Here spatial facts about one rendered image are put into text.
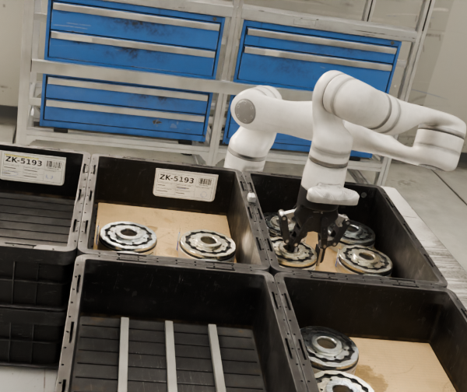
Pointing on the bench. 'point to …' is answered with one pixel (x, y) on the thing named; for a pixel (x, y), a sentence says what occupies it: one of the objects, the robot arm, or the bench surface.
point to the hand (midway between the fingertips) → (305, 255)
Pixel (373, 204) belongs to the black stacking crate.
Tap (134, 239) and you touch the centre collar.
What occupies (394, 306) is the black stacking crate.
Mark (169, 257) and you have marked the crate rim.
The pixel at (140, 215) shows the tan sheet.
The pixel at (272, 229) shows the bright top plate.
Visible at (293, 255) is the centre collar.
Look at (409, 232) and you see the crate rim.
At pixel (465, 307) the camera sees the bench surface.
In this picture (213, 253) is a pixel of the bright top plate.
